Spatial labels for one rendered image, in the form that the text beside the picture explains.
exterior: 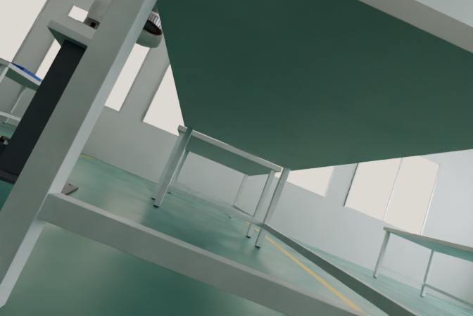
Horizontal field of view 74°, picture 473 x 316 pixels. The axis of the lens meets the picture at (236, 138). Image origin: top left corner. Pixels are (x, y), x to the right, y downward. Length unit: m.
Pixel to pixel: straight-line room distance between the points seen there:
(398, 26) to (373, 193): 6.57
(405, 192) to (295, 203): 2.40
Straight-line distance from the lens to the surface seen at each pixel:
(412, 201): 7.66
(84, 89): 0.57
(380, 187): 7.25
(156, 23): 1.20
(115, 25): 0.59
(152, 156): 6.26
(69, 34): 1.78
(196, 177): 6.18
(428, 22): 0.69
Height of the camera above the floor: 0.30
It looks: 10 degrees up
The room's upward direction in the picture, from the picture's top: 22 degrees clockwise
